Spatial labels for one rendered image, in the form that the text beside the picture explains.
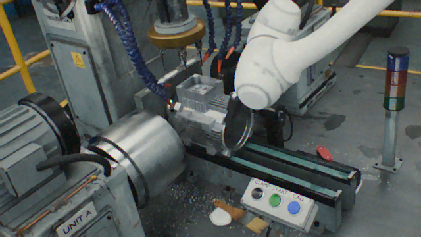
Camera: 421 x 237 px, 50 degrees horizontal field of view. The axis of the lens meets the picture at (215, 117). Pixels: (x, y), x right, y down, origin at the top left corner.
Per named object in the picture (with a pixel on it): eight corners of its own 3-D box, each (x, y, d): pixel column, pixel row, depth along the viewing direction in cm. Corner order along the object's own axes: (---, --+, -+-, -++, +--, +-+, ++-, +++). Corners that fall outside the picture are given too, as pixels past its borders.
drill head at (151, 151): (58, 225, 131) (28, 157, 118) (147, 157, 154) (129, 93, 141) (115, 261, 117) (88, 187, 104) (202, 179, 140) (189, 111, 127)
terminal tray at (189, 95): (178, 106, 149) (174, 87, 145) (198, 91, 155) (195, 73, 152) (206, 114, 142) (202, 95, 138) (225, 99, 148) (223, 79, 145)
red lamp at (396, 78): (381, 82, 135) (383, 69, 132) (389, 74, 139) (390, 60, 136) (402, 86, 131) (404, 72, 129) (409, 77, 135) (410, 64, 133)
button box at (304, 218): (246, 209, 114) (239, 201, 110) (258, 184, 116) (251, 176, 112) (307, 234, 104) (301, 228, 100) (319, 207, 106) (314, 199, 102)
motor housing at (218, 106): (178, 149, 154) (168, 102, 144) (212, 122, 166) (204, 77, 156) (223, 167, 143) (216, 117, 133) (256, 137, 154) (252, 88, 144)
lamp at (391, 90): (381, 95, 137) (381, 82, 135) (388, 87, 141) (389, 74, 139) (401, 99, 134) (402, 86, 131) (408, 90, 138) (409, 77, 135)
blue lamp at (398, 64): (383, 69, 132) (384, 55, 130) (390, 60, 136) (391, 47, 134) (404, 72, 129) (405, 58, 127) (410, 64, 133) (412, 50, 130)
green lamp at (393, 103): (380, 108, 140) (381, 95, 137) (387, 99, 143) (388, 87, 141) (400, 112, 136) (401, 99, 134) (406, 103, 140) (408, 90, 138)
